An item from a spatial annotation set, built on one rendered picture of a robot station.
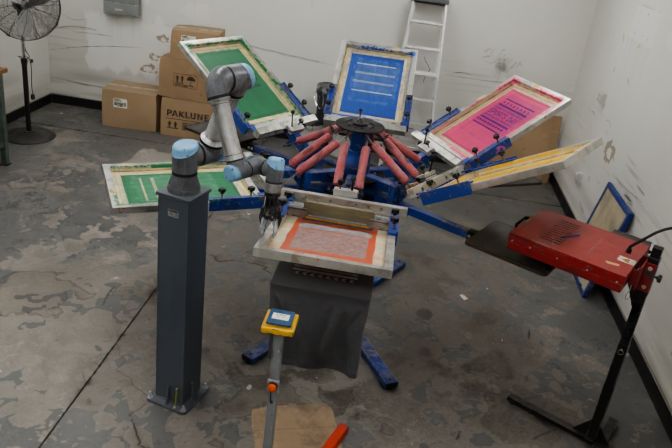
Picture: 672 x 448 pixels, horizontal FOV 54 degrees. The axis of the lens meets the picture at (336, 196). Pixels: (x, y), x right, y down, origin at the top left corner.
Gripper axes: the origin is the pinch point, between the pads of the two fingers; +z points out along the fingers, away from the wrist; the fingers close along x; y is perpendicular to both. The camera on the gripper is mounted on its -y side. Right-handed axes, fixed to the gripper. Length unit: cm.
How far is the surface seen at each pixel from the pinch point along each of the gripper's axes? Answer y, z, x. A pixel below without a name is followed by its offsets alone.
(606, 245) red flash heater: -48, -7, 161
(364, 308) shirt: 11, 23, 47
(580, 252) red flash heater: -35, -5, 146
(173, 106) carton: -409, 13, -188
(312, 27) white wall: -441, -88, -54
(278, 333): 44, 25, 16
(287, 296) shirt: 11.0, 23.2, 13.4
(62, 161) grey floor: -302, 64, -254
